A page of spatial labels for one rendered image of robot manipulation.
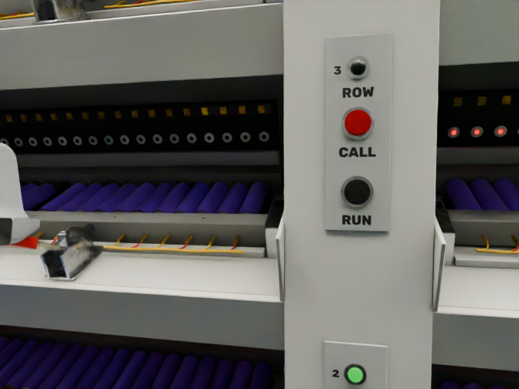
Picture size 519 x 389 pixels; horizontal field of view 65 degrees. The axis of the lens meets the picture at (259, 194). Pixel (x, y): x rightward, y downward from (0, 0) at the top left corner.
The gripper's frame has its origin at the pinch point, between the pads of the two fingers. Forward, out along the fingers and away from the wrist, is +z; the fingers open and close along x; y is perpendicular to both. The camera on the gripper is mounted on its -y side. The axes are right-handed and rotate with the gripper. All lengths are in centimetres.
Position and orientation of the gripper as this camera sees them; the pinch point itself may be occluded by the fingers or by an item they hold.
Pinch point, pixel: (11, 233)
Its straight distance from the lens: 32.3
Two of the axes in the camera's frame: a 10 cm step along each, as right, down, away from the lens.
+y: 0.3, -10.0, 0.8
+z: 2.1, 0.8, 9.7
